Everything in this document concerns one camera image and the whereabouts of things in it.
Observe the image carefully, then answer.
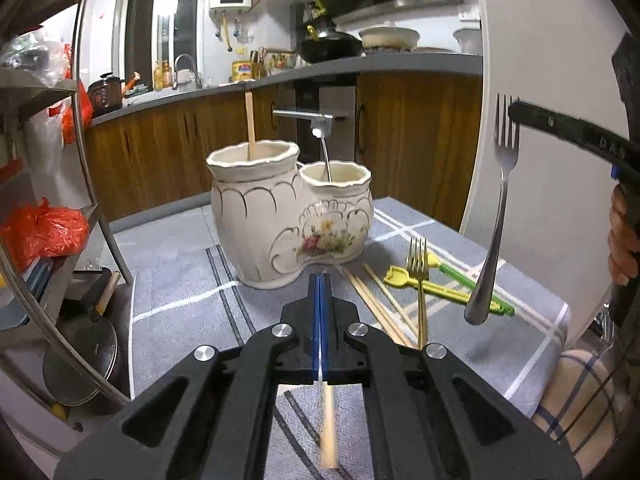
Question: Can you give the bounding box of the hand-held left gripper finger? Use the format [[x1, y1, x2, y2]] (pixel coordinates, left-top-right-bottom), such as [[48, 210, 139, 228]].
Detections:
[[54, 274, 322, 480], [321, 274, 583, 480]]

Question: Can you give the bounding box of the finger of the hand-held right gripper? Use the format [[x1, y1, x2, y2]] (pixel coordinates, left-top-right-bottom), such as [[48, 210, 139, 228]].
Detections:
[[507, 100, 640, 181]]

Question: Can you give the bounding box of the wooden chopstick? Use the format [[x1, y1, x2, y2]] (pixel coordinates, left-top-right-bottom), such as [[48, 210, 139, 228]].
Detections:
[[244, 90, 259, 158], [339, 266, 402, 347], [345, 265, 415, 349], [362, 261, 421, 338], [319, 381, 342, 470]]

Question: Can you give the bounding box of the yellow plastic spoon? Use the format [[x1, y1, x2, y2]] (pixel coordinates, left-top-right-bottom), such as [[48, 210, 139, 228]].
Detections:
[[384, 265, 502, 312]]

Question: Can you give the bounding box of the gold fork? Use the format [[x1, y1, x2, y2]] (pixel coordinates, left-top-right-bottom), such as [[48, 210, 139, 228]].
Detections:
[[407, 237, 431, 352]]

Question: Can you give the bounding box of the silver fork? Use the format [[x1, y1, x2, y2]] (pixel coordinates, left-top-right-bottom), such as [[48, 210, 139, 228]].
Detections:
[[463, 94, 522, 327]]

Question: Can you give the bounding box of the white floral ceramic utensil holder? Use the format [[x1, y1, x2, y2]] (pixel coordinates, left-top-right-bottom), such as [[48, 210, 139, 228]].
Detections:
[[206, 141, 375, 291]]

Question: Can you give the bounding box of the yellow plastic fork green handle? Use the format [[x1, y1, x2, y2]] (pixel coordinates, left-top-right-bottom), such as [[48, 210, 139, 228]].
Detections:
[[425, 252, 516, 316]]

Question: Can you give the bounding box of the person's right hand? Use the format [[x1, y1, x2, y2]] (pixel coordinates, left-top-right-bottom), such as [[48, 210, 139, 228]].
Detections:
[[607, 186, 640, 287]]

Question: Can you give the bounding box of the white bowl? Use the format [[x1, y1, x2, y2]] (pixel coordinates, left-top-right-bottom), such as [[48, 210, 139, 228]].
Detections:
[[452, 27, 484, 56]]

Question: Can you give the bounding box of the grey plaid tablecloth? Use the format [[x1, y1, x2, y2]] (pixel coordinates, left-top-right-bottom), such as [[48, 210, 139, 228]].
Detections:
[[127, 196, 572, 480]]

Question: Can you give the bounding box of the silver spoon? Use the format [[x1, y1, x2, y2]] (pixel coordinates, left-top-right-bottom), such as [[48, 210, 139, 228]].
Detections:
[[311, 127, 335, 183]]

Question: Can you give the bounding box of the white ceramic pot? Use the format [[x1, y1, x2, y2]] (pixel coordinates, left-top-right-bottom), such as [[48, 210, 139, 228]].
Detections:
[[358, 26, 421, 54]]

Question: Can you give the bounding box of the wooden kitchen cabinet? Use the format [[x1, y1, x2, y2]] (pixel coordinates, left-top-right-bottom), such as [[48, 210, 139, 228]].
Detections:
[[82, 52, 485, 233]]

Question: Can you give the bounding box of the glass pot lid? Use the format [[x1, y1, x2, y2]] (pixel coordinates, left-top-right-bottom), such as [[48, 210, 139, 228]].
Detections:
[[42, 309, 122, 407]]

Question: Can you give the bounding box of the black wok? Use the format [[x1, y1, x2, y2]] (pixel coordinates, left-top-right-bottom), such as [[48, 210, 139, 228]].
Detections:
[[295, 16, 362, 64]]

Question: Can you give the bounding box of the striped beige cloth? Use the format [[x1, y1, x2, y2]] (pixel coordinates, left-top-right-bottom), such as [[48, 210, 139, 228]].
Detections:
[[530, 347, 622, 463]]

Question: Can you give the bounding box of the metal storage rack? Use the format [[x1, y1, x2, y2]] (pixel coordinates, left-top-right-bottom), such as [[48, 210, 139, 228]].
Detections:
[[0, 0, 137, 408]]

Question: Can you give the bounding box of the chrome faucet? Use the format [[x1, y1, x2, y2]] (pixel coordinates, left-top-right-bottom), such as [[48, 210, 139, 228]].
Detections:
[[172, 54, 204, 92]]

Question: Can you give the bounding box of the amber glass bottle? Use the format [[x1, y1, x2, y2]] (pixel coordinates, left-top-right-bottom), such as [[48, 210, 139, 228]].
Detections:
[[153, 59, 174, 90]]

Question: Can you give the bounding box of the red plastic bag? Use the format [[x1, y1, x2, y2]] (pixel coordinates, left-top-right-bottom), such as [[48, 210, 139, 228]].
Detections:
[[47, 42, 96, 145], [0, 197, 92, 272]]

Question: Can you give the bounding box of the dark red rice cooker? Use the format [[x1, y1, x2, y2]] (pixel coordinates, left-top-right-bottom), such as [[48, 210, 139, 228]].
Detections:
[[87, 73, 124, 116]]

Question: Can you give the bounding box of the white plastic bag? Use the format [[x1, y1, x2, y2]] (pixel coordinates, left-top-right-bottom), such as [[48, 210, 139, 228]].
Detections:
[[24, 104, 67, 202]]

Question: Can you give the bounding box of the kitchen window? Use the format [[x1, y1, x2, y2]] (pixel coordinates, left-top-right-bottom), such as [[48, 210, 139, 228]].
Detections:
[[114, 0, 209, 89]]

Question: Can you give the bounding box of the clear plastic bag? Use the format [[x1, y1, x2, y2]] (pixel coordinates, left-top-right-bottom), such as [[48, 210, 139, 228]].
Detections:
[[0, 26, 72, 89]]

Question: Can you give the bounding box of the steel oven handle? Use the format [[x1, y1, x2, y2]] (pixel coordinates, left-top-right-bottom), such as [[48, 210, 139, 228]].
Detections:
[[272, 108, 335, 137]]

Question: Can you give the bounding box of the black pan wooden handle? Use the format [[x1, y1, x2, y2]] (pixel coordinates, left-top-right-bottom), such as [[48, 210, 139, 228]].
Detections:
[[71, 266, 124, 320]]

